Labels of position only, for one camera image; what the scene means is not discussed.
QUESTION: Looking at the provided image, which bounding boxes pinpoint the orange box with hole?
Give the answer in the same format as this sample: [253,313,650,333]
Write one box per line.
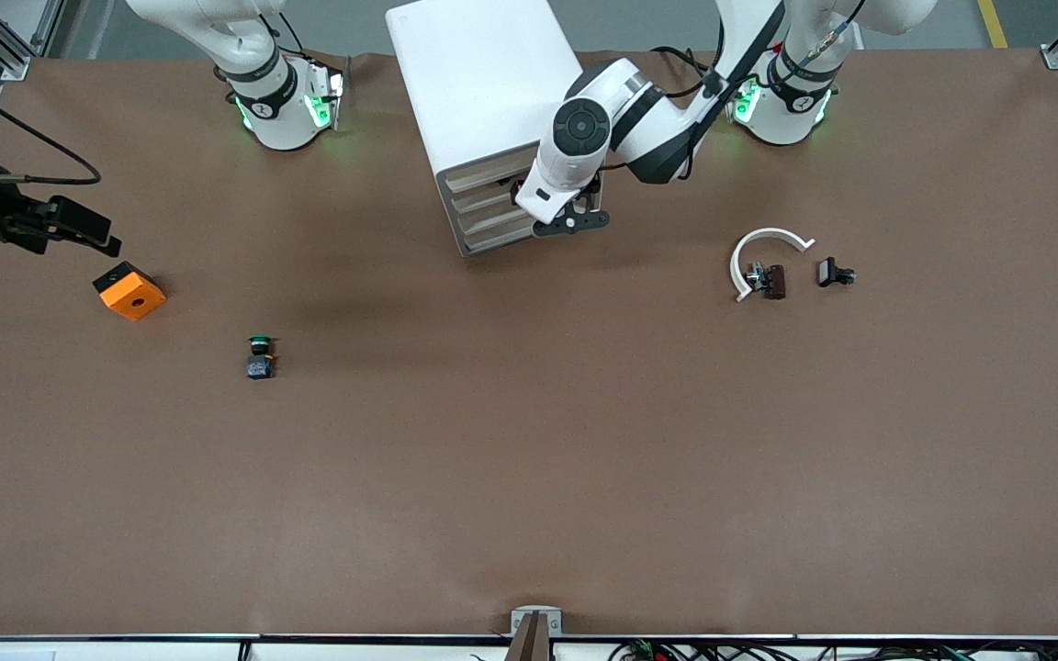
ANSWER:
[92,261,167,322]

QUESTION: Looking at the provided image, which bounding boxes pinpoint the black arm base cable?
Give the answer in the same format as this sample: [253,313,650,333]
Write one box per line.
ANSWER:
[653,46,723,97]

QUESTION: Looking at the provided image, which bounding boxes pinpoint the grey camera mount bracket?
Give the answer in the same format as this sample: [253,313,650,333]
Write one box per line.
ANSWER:
[505,606,563,661]

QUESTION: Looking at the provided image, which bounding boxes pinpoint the tangled cables below table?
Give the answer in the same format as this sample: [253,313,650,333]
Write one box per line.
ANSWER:
[612,638,1058,661]

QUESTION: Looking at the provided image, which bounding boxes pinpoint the green push button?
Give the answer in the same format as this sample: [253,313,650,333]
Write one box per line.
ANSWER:
[245,334,276,381]

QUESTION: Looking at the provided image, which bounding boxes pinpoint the white curved plastic ring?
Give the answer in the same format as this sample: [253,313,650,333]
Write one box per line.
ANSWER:
[729,227,816,303]

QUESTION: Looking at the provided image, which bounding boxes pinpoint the dark brown small part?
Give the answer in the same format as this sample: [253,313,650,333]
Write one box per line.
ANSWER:
[745,262,787,300]

